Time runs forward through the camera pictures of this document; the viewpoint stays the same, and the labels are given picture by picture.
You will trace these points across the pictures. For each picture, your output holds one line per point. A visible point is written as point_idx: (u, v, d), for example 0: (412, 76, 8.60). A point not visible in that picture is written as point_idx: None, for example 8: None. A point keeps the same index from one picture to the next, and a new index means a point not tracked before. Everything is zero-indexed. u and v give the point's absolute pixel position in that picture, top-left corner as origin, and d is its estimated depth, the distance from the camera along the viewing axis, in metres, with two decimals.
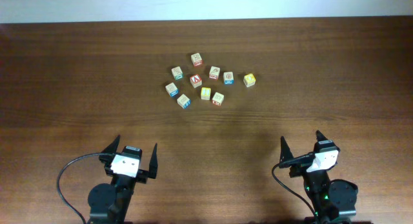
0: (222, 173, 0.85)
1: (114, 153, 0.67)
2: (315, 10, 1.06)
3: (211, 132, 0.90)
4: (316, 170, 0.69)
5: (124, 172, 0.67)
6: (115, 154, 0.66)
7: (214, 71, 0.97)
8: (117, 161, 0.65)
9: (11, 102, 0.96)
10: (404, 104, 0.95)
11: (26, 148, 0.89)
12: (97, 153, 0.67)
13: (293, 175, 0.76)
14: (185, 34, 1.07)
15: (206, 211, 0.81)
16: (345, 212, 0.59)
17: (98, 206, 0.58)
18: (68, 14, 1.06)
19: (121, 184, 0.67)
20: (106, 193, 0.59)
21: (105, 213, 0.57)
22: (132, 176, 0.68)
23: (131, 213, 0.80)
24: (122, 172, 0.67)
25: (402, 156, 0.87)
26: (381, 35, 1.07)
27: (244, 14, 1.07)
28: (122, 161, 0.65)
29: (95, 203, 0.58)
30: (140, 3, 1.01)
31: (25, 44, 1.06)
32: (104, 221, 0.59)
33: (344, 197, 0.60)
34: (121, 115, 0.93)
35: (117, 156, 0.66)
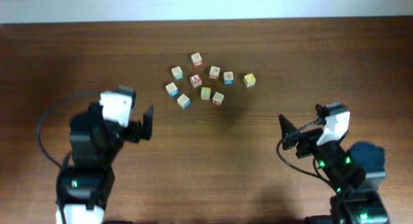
0: (222, 173, 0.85)
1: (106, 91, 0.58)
2: (314, 10, 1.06)
3: (211, 132, 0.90)
4: (329, 139, 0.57)
5: (113, 114, 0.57)
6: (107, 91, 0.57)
7: (214, 71, 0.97)
8: (108, 95, 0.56)
9: (12, 102, 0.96)
10: (404, 104, 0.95)
11: (26, 147, 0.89)
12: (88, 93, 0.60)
13: (301, 155, 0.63)
14: (185, 34, 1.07)
15: (206, 211, 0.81)
16: (371, 174, 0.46)
17: (82, 144, 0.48)
18: (68, 14, 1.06)
19: (109, 130, 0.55)
20: (91, 121, 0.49)
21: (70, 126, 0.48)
22: (120, 124, 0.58)
23: (131, 213, 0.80)
24: (111, 115, 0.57)
25: (402, 156, 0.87)
26: (381, 35, 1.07)
27: (244, 13, 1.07)
28: (113, 97, 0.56)
29: (79, 141, 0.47)
30: (140, 3, 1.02)
31: (25, 43, 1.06)
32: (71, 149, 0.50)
33: (370, 156, 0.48)
34: None
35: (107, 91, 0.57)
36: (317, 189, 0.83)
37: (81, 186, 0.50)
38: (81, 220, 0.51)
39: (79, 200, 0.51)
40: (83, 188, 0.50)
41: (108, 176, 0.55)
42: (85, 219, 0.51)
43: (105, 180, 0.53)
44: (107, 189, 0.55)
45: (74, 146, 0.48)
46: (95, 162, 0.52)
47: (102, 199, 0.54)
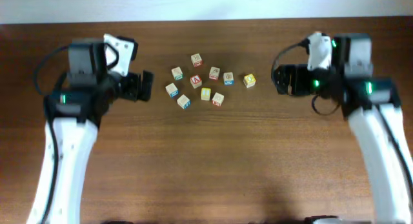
0: (222, 173, 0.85)
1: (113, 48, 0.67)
2: (315, 11, 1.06)
3: (211, 132, 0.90)
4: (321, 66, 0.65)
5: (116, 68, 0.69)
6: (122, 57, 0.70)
7: (214, 72, 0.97)
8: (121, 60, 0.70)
9: (12, 102, 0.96)
10: (403, 106, 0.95)
11: (26, 148, 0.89)
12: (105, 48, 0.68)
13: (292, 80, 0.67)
14: (185, 34, 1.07)
15: (206, 211, 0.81)
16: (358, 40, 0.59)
17: (80, 55, 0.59)
18: (68, 14, 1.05)
19: (102, 54, 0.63)
20: (82, 45, 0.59)
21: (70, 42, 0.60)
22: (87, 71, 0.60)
23: (132, 213, 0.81)
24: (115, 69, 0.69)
25: None
26: (382, 35, 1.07)
27: (244, 14, 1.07)
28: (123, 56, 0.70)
29: (78, 53, 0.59)
30: (140, 4, 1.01)
31: (25, 44, 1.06)
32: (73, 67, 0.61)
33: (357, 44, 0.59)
34: (121, 115, 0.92)
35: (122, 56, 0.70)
36: (317, 190, 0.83)
37: (74, 101, 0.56)
38: (70, 132, 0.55)
39: (71, 115, 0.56)
40: (75, 103, 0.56)
41: (100, 95, 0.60)
42: (74, 131, 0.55)
43: (96, 97, 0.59)
44: (98, 108, 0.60)
45: (73, 61, 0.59)
46: (89, 81, 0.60)
47: (93, 119, 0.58)
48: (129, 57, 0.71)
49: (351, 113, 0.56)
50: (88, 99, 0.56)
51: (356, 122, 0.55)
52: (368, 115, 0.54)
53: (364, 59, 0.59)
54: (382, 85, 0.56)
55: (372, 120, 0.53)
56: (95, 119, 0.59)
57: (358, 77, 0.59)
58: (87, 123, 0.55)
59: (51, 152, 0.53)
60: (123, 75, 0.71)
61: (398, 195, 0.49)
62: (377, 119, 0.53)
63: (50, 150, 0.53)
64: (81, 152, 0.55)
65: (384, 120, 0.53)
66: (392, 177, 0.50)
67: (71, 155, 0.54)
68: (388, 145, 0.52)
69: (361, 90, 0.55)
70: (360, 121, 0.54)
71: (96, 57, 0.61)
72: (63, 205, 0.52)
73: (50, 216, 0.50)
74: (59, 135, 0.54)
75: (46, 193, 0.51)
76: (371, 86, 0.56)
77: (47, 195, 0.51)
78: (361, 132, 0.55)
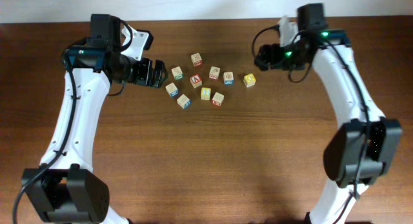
0: (222, 173, 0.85)
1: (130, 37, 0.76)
2: None
3: (211, 132, 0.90)
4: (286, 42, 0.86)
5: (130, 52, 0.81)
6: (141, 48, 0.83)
7: (214, 71, 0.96)
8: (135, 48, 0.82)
9: (12, 102, 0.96)
10: (404, 104, 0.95)
11: (26, 148, 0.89)
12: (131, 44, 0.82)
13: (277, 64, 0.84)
14: (185, 33, 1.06)
15: (206, 211, 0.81)
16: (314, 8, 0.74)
17: (105, 24, 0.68)
18: (68, 13, 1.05)
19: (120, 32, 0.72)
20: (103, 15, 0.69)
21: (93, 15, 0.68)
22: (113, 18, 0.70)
23: (131, 213, 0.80)
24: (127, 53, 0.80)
25: (402, 157, 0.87)
26: (382, 35, 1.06)
27: (244, 13, 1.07)
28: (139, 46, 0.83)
29: (99, 19, 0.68)
30: (140, 3, 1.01)
31: (24, 43, 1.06)
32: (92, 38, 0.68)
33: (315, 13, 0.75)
34: (121, 115, 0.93)
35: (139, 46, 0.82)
36: (317, 190, 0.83)
37: (90, 53, 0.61)
38: (85, 76, 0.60)
39: (86, 66, 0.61)
40: (92, 55, 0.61)
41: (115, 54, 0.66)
42: (90, 75, 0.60)
43: (111, 55, 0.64)
44: (112, 66, 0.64)
45: (95, 27, 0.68)
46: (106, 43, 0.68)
47: (108, 72, 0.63)
48: (140, 45, 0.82)
49: (313, 56, 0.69)
50: (103, 53, 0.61)
51: (318, 64, 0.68)
52: (324, 53, 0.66)
53: (319, 11, 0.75)
54: (337, 35, 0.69)
55: (330, 56, 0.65)
56: (108, 74, 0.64)
57: (319, 28, 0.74)
58: (101, 71, 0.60)
59: (71, 94, 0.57)
60: (137, 59, 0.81)
61: (349, 101, 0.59)
62: (334, 56, 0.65)
63: (69, 91, 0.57)
64: (95, 96, 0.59)
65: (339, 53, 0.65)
66: (344, 84, 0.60)
67: (88, 95, 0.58)
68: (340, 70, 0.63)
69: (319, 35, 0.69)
70: (319, 55, 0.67)
71: (115, 32, 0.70)
72: (80, 138, 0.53)
73: (68, 146, 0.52)
74: (77, 80, 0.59)
75: (64, 126, 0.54)
76: (327, 33, 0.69)
77: (64, 128, 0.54)
78: (322, 68, 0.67)
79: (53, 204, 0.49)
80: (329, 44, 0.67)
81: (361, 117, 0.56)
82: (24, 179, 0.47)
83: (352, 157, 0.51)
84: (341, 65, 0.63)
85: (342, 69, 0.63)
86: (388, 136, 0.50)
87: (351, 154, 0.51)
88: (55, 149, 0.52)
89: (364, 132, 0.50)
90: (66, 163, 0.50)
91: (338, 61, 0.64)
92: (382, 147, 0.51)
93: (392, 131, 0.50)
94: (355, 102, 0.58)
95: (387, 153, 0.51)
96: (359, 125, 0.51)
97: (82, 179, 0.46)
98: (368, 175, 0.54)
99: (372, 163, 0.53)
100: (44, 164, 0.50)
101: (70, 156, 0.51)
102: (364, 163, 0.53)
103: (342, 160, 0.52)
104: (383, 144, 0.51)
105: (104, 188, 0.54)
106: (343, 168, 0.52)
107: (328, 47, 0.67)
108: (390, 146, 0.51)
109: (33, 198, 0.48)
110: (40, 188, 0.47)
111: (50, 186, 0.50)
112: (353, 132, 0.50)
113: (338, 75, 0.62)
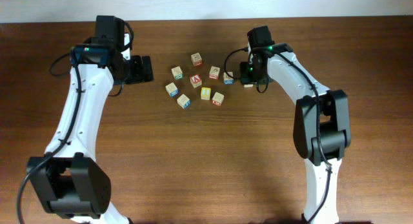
0: (222, 173, 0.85)
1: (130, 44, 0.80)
2: (313, 10, 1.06)
3: (211, 132, 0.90)
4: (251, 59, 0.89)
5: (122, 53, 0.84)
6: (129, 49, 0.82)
7: (214, 71, 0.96)
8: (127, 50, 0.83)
9: (12, 102, 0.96)
10: (404, 104, 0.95)
11: (26, 147, 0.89)
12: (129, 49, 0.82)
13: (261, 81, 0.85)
14: (184, 33, 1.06)
15: (207, 211, 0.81)
16: (258, 29, 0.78)
17: (110, 26, 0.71)
18: (68, 13, 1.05)
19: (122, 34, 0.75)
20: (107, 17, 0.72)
21: (97, 17, 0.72)
22: (116, 20, 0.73)
23: (131, 213, 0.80)
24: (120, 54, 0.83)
25: (402, 156, 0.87)
26: (381, 35, 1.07)
27: (244, 13, 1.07)
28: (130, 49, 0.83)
29: (106, 20, 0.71)
30: (140, 3, 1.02)
31: (23, 42, 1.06)
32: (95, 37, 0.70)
33: (264, 35, 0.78)
34: (121, 115, 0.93)
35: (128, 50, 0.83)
36: None
37: (95, 51, 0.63)
38: (91, 71, 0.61)
39: (92, 62, 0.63)
40: (97, 53, 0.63)
41: (118, 53, 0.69)
42: (95, 70, 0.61)
43: (115, 53, 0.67)
44: (116, 64, 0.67)
45: (100, 28, 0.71)
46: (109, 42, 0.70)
47: (111, 69, 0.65)
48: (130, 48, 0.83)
49: (267, 66, 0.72)
50: (107, 50, 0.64)
51: (271, 70, 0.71)
52: (271, 59, 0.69)
53: (265, 31, 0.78)
54: (280, 48, 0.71)
55: (277, 60, 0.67)
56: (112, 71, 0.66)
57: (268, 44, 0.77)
58: (106, 68, 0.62)
59: (76, 88, 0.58)
60: (126, 58, 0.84)
61: (298, 85, 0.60)
62: (280, 59, 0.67)
63: (74, 86, 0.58)
64: (99, 90, 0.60)
65: (283, 55, 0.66)
66: (292, 74, 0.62)
67: (93, 89, 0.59)
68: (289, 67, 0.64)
69: (266, 49, 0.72)
70: (270, 64, 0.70)
71: (120, 34, 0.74)
72: (84, 128, 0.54)
73: (73, 137, 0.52)
74: (82, 75, 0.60)
75: (69, 117, 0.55)
76: (271, 48, 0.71)
77: (69, 119, 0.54)
78: (275, 72, 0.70)
79: (56, 194, 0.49)
80: (274, 54, 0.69)
81: (311, 95, 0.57)
82: (28, 166, 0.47)
83: (313, 131, 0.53)
84: (286, 63, 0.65)
85: (288, 66, 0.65)
86: (337, 104, 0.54)
87: (311, 128, 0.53)
88: (59, 139, 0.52)
89: (315, 104, 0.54)
90: (70, 152, 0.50)
91: (284, 60, 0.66)
92: (337, 115, 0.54)
93: (340, 99, 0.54)
94: (304, 85, 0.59)
95: (344, 121, 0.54)
96: (310, 99, 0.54)
97: (85, 166, 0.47)
98: (334, 148, 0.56)
99: (334, 135, 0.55)
100: (50, 152, 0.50)
101: (75, 146, 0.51)
102: (326, 136, 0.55)
103: (305, 135, 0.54)
104: (336, 112, 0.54)
105: (106, 181, 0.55)
106: (308, 144, 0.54)
107: (274, 55, 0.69)
108: (344, 113, 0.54)
109: (37, 186, 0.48)
110: (44, 175, 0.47)
111: (55, 176, 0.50)
112: (306, 106, 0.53)
113: (286, 70, 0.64)
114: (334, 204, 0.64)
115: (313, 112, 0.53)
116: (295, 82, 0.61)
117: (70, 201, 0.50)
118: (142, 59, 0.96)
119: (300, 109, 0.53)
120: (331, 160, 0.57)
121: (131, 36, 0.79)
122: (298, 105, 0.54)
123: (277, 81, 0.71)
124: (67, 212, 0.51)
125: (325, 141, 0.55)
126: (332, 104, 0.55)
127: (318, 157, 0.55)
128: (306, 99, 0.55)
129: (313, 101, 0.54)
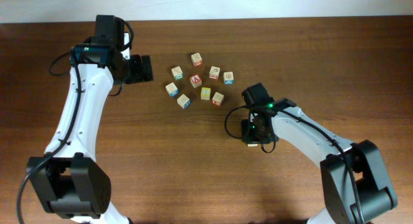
0: (222, 173, 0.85)
1: (130, 43, 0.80)
2: (314, 10, 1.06)
3: (211, 132, 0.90)
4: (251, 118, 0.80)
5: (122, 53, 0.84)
6: (129, 49, 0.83)
7: (214, 71, 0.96)
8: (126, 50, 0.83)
9: (12, 102, 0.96)
10: (404, 104, 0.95)
11: (26, 148, 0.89)
12: (129, 49, 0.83)
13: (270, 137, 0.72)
14: (184, 33, 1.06)
15: (206, 211, 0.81)
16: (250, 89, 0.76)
17: (110, 25, 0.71)
18: (68, 14, 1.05)
19: (122, 33, 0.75)
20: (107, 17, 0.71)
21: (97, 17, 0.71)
22: (115, 19, 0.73)
23: (131, 213, 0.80)
24: None
25: (402, 156, 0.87)
26: (381, 35, 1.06)
27: (244, 13, 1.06)
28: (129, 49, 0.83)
29: (106, 19, 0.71)
30: (139, 3, 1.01)
31: (23, 43, 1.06)
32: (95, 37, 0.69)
33: (259, 94, 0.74)
34: (121, 115, 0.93)
35: (128, 50, 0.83)
36: (317, 189, 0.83)
37: (94, 50, 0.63)
38: (91, 72, 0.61)
39: (92, 62, 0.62)
40: (97, 52, 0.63)
41: (117, 53, 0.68)
42: (95, 71, 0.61)
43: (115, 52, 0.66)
44: (116, 64, 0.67)
45: (101, 28, 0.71)
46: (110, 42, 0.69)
47: (111, 69, 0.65)
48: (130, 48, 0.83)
49: (273, 125, 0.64)
50: (107, 50, 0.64)
51: (279, 130, 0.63)
52: (277, 119, 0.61)
53: (260, 90, 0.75)
54: (281, 104, 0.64)
55: (282, 119, 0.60)
56: (111, 71, 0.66)
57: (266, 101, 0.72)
58: (106, 68, 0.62)
59: (75, 88, 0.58)
60: (126, 58, 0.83)
61: (315, 144, 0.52)
62: (285, 117, 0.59)
63: (74, 86, 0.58)
64: (99, 90, 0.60)
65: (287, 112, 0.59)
66: (305, 133, 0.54)
67: (93, 89, 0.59)
68: (297, 124, 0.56)
69: (266, 108, 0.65)
70: (275, 123, 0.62)
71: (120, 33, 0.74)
72: (84, 128, 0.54)
73: (73, 137, 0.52)
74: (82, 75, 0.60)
75: (69, 117, 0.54)
76: (271, 104, 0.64)
77: (69, 120, 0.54)
78: (282, 131, 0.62)
79: (56, 195, 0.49)
80: (277, 112, 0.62)
81: (334, 152, 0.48)
82: (28, 166, 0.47)
83: (350, 195, 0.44)
84: (294, 119, 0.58)
85: (297, 122, 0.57)
86: (369, 159, 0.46)
87: (347, 192, 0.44)
88: (59, 139, 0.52)
89: (344, 162, 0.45)
90: (70, 152, 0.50)
91: (290, 117, 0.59)
92: (370, 170, 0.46)
93: (370, 152, 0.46)
94: (323, 142, 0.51)
95: (380, 174, 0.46)
96: (336, 157, 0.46)
97: (85, 168, 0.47)
98: (379, 213, 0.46)
99: (373, 194, 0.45)
100: (49, 152, 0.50)
101: (75, 146, 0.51)
102: (368, 199, 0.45)
103: (342, 203, 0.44)
104: (370, 168, 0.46)
105: (107, 181, 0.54)
106: (349, 213, 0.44)
107: (278, 113, 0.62)
108: (381, 168, 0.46)
109: (37, 187, 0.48)
110: (44, 176, 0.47)
111: (55, 177, 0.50)
112: (335, 168, 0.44)
113: (295, 128, 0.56)
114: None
115: (346, 173, 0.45)
116: (311, 141, 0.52)
117: (70, 202, 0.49)
118: (142, 59, 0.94)
119: (328, 171, 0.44)
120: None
121: (131, 36, 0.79)
122: (324, 170, 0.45)
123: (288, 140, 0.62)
124: (67, 212, 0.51)
125: (366, 205, 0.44)
126: (362, 161, 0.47)
127: None
128: (333, 159, 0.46)
129: (341, 159, 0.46)
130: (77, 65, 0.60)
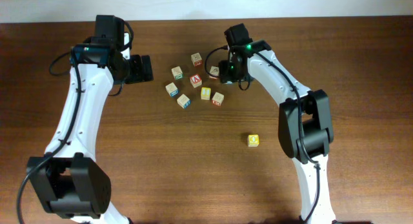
0: (222, 173, 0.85)
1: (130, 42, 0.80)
2: (314, 10, 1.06)
3: (211, 132, 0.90)
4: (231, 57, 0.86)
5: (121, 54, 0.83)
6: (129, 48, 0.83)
7: (214, 71, 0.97)
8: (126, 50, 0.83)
9: (12, 101, 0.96)
10: (403, 104, 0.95)
11: (26, 147, 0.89)
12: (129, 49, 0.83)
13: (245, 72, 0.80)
14: (185, 33, 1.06)
15: (207, 212, 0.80)
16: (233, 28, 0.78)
17: (110, 26, 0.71)
18: (68, 13, 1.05)
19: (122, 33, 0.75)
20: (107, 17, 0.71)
21: (97, 17, 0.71)
22: (115, 19, 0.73)
23: (131, 213, 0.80)
24: None
25: (401, 156, 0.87)
26: (382, 35, 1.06)
27: (244, 13, 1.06)
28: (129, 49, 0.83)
29: (106, 19, 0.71)
30: (140, 3, 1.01)
31: (23, 42, 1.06)
32: (95, 37, 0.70)
33: (242, 36, 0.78)
34: (121, 115, 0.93)
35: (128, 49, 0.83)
36: None
37: (94, 50, 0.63)
38: (91, 71, 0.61)
39: (92, 62, 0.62)
40: (97, 52, 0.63)
41: (117, 53, 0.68)
42: (95, 70, 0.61)
43: (114, 52, 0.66)
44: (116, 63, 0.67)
45: (101, 28, 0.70)
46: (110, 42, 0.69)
47: (111, 68, 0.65)
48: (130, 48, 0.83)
49: (248, 67, 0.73)
50: (107, 50, 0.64)
51: (252, 70, 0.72)
52: (252, 59, 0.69)
53: (243, 31, 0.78)
54: (258, 46, 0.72)
55: (257, 61, 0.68)
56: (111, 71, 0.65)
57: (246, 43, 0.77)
58: (106, 68, 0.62)
59: (75, 88, 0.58)
60: (126, 58, 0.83)
61: (279, 86, 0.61)
62: (260, 60, 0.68)
63: (74, 85, 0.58)
64: (99, 90, 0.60)
65: (262, 55, 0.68)
66: (273, 77, 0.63)
67: (92, 89, 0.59)
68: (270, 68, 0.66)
69: (244, 48, 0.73)
70: (250, 63, 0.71)
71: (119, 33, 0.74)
72: (84, 128, 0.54)
73: (72, 137, 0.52)
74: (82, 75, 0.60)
75: (69, 117, 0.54)
76: (250, 46, 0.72)
77: (69, 120, 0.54)
78: (256, 72, 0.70)
79: (56, 194, 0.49)
80: (253, 53, 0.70)
81: (292, 97, 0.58)
82: (28, 166, 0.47)
83: (295, 132, 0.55)
84: (266, 63, 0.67)
85: (268, 66, 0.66)
86: (319, 105, 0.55)
87: (294, 128, 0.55)
88: (59, 139, 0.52)
89: (297, 106, 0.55)
90: (70, 152, 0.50)
91: (264, 61, 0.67)
92: (319, 115, 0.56)
93: (321, 99, 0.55)
94: (286, 86, 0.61)
95: (325, 117, 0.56)
96: (292, 102, 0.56)
97: (85, 168, 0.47)
98: (319, 144, 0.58)
99: (318, 133, 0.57)
100: (49, 152, 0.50)
101: (75, 145, 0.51)
102: (310, 135, 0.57)
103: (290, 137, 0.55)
104: (318, 112, 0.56)
105: (106, 180, 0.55)
106: (293, 144, 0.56)
107: (253, 55, 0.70)
108: (326, 112, 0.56)
109: (37, 186, 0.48)
110: (45, 176, 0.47)
111: (55, 177, 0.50)
112: (288, 108, 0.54)
113: (266, 70, 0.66)
114: (330, 213, 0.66)
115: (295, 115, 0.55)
116: (277, 84, 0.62)
117: (70, 201, 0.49)
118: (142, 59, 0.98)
119: (282, 112, 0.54)
120: (317, 156, 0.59)
121: (131, 36, 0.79)
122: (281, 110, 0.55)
123: (258, 80, 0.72)
124: (67, 212, 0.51)
125: (308, 139, 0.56)
126: (313, 104, 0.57)
127: (303, 156, 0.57)
128: (287, 102, 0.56)
129: (295, 102, 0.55)
130: (77, 65, 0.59)
